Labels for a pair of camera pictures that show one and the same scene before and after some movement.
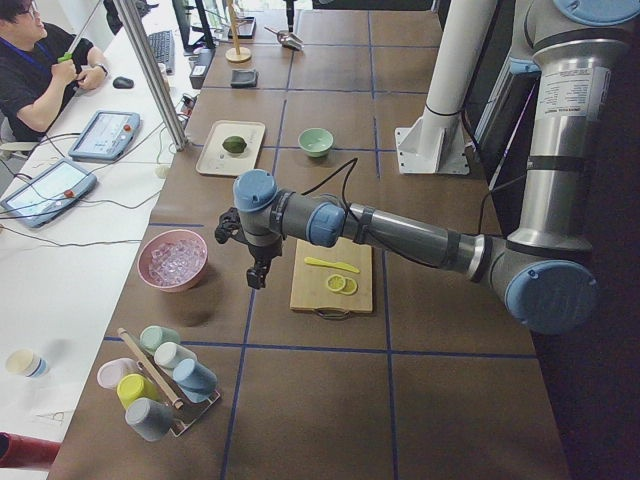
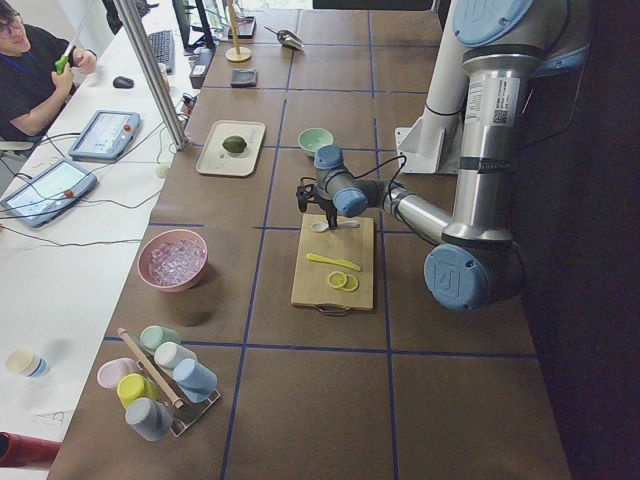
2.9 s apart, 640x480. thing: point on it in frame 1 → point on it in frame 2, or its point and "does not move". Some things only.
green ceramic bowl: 316,141 does not move
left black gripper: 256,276 → 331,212
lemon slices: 339,283 does not move
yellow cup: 133,386 does not move
